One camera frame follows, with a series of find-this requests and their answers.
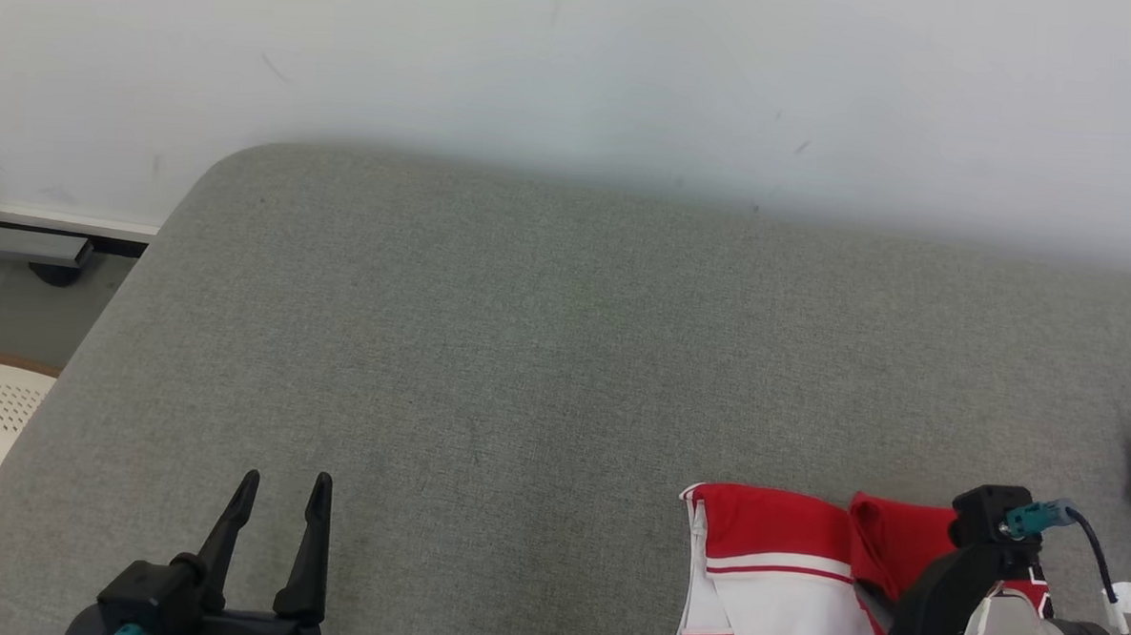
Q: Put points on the red white basketball jersey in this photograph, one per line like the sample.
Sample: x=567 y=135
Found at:
x=773 y=584

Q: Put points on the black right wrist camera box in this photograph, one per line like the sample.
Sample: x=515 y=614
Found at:
x=982 y=515

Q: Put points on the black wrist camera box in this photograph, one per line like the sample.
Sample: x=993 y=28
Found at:
x=982 y=515
x=148 y=590

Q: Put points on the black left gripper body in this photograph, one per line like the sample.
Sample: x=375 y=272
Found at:
x=246 y=633

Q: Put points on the grey rail with black foot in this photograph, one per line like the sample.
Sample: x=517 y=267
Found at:
x=29 y=244

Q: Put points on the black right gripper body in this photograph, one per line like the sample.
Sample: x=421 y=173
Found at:
x=929 y=620

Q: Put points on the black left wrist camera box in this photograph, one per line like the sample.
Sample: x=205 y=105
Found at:
x=148 y=590

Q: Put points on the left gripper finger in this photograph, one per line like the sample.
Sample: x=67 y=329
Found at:
x=311 y=564
x=226 y=541

